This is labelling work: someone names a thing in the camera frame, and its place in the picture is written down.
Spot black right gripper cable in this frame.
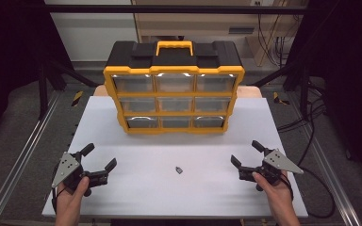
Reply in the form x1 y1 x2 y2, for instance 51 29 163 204
280 171 295 202

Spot black curtain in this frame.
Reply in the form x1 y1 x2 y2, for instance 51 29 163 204
0 0 74 149
286 0 362 185

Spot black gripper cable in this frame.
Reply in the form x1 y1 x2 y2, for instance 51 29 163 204
51 185 66 215
280 171 295 202

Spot grey furniture handle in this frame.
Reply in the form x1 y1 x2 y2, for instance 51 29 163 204
228 26 255 35

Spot bundle of black floor cables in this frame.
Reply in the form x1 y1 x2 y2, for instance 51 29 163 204
276 79 328 134

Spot hanging black cables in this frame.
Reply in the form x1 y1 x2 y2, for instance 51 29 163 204
256 13 298 68

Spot light wooden furniture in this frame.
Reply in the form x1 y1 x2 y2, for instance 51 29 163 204
131 0 309 68

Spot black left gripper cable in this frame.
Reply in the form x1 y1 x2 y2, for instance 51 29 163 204
51 185 66 215

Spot black horizontal bar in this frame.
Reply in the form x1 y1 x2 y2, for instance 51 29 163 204
43 4 309 15

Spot long black floor cable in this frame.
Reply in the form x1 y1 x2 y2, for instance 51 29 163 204
295 103 337 219

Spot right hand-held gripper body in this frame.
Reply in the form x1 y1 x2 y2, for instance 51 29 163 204
239 148 304 192

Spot clear storage drawer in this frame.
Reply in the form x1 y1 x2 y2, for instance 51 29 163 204
157 97 193 113

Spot yellow black hazard tape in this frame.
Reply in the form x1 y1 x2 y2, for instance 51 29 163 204
272 91 291 106
71 90 85 107

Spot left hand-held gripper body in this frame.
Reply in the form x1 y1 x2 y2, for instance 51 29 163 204
50 152 109 198

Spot yellow black organizer cabinet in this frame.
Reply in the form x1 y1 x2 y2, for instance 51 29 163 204
103 40 246 136

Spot person's right hand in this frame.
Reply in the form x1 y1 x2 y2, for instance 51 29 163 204
252 170 294 211

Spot person's left hand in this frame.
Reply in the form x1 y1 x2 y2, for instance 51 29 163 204
55 176 91 216

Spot black metal stand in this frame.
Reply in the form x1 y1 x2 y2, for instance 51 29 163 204
250 60 311 121
38 59 101 121

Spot aluminium frame rail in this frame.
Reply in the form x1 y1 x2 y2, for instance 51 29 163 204
287 93 362 226
0 90 61 226

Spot set of clear plastic drawers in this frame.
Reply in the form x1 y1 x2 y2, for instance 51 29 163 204
112 73 236 129

